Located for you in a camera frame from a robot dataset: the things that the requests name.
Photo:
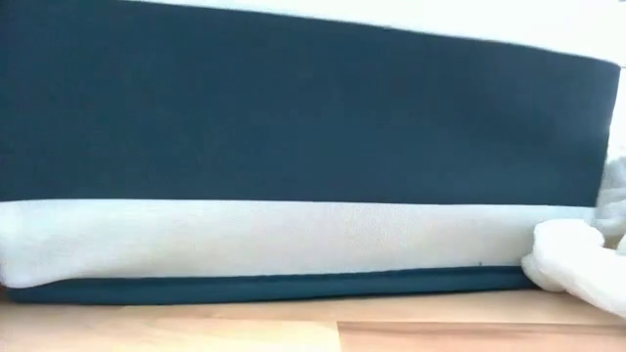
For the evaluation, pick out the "white cloth garment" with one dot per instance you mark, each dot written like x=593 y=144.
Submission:
x=577 y=264

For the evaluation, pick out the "blue and white striped fabric bin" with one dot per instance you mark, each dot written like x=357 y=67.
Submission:
x=303 y=146

